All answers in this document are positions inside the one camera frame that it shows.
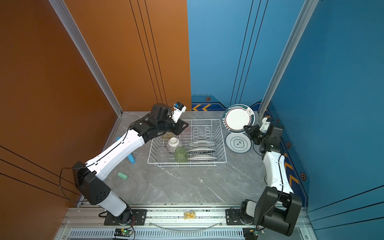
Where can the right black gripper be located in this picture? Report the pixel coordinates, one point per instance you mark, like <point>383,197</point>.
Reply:
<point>254,128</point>

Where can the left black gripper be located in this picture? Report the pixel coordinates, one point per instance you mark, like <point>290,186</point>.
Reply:
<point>179,126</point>

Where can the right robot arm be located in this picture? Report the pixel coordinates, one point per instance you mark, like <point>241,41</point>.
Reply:
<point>278,207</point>

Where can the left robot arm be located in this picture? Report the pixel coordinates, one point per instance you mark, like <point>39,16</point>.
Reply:
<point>89,177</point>

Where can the yellow glass cup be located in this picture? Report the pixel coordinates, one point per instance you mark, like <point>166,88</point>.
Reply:
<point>167,136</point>

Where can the ribbed white bowl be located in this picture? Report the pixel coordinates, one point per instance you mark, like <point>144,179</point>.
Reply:
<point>174,143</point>

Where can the clear glass cup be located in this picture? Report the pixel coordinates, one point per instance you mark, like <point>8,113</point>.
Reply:
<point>163,155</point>

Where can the green glass cup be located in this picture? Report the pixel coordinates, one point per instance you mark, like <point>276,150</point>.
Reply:
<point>181,155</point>

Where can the blue cylindrical tool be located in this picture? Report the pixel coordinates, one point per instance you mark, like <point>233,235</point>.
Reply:
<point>130,157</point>

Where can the green terminal block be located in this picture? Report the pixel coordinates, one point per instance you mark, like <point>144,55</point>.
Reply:
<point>122,175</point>

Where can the yellow sticker tag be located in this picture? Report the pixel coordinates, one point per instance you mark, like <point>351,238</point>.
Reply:
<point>189,215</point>

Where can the right circuit board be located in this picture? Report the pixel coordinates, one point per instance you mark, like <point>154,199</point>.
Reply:
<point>252,234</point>

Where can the left green circuit board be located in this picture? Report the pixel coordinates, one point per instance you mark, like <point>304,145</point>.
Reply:
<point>124,234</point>

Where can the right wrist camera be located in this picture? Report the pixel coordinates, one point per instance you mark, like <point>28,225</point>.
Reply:
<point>265,125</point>

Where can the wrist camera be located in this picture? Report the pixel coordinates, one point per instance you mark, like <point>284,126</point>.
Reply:
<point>178,109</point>
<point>265,125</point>

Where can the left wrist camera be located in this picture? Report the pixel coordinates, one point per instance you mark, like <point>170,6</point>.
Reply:
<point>178,109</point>

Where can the white wire dish rack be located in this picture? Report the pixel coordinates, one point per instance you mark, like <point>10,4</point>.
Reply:
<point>207,130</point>

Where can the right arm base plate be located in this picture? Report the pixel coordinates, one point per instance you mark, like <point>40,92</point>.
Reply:
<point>237,217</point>

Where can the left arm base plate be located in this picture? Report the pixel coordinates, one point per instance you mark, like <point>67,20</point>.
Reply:
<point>135,217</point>

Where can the right aluminium corner post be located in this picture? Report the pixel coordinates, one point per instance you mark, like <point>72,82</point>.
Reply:
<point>295,36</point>

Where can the aluminium corner post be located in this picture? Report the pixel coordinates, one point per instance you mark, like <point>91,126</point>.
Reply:
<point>75,34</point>
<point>295,36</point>

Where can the left aluminium corner post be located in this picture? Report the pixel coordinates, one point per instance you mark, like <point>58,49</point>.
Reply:
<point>75,34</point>

